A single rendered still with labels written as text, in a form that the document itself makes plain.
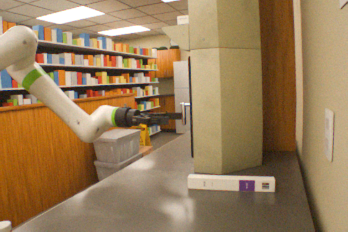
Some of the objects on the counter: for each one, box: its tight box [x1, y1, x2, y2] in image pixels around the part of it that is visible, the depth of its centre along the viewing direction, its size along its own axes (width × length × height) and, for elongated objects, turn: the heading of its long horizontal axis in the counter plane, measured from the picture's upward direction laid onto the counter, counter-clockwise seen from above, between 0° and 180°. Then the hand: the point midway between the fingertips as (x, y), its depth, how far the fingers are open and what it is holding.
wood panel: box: [257, 0, 296, 152], centre depth 121 cm, size 49×3×140 cm
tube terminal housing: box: [187, 0, 263, 174], centre depth 104 cm, size 25×32×77 cm
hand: (172, 118), depth 105 cm, fingers open, 13 cm apart
